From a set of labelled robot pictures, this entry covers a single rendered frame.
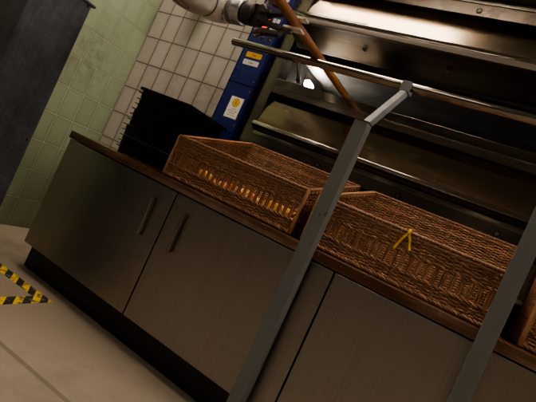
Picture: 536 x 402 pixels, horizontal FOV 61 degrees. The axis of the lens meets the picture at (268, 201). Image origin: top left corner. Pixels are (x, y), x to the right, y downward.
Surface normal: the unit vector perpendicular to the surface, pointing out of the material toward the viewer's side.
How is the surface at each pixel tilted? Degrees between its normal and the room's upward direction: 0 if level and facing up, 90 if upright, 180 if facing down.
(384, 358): 90
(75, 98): 90
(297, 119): 70
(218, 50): 90
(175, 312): 90
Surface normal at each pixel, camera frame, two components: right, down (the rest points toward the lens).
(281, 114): -0.26, -0.49
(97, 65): 0.81, 0.37
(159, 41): -0.43, -0.19
